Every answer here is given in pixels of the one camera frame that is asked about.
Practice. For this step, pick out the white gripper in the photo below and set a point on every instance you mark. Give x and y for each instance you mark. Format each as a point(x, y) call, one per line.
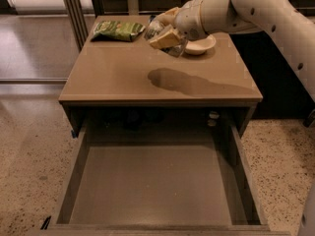
point(187, 23)

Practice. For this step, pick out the crushed 7up can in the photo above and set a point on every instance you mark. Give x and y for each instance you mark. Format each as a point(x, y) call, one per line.
point(155, 28)

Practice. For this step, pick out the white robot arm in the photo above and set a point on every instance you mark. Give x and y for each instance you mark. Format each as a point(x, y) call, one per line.
point(291, 32)

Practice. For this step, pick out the blue pepsi can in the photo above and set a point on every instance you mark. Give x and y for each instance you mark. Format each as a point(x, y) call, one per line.
point(152, 17)

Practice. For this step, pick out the brown cabinet counter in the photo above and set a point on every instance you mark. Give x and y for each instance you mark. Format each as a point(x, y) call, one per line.
point(112, 72)

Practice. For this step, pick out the open grey top drawer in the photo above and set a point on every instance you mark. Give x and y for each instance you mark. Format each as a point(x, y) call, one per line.
point(164, 180)

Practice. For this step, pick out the white paper bowl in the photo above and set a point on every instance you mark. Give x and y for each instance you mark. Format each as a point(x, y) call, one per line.
point(201, 46)

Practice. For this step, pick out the green chip bag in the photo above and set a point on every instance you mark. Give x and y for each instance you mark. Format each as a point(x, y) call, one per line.
point(117, 30)

